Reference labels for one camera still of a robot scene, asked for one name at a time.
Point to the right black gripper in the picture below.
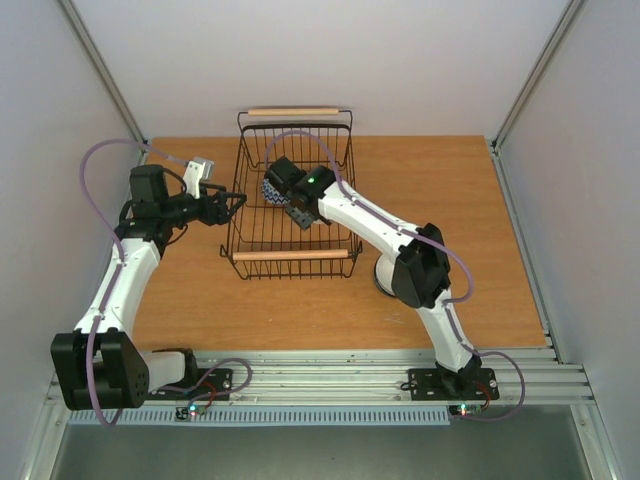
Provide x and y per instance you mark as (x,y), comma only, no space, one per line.
(301,215)

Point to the left circuit board with leds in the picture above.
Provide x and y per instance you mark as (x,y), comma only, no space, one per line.
(189,413)

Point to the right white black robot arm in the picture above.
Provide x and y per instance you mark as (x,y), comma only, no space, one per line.
(413,265)

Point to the black wire dish rack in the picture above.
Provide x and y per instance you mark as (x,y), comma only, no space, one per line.
(262,242)

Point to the right circuit board with leds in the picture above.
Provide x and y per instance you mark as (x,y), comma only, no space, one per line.
(464,410)

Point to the white bowl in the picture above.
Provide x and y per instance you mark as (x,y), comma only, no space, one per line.
(383,275)

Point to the grey slotted cable duct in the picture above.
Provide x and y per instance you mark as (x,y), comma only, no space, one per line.
(228,416)

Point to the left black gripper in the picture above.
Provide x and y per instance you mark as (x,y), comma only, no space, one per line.
(214,217)

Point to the circuit board with leds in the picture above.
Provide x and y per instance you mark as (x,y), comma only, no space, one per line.
(189,413)
(464,410)

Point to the aluminium rail frame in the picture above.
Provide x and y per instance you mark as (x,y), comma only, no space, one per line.
(528,375)

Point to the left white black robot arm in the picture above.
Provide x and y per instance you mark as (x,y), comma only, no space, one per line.
(97,365)

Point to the right aluminium corner post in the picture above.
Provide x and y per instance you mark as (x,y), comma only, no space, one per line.
(541,65)

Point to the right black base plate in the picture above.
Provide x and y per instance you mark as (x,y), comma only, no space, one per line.
(426,384)

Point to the left aluminium corner post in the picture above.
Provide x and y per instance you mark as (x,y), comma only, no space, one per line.
(90,49)

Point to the aluminium corner post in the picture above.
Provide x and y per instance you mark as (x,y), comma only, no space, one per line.
(541,65)
(90,49)

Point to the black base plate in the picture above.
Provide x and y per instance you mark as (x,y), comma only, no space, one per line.
(426,384)
(219,381)

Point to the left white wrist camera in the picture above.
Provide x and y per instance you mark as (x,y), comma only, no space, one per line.
(197,171)

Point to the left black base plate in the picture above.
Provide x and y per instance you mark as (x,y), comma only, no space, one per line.
(219,381)

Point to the red patterned bowl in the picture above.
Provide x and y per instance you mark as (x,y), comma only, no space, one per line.
(271,195)

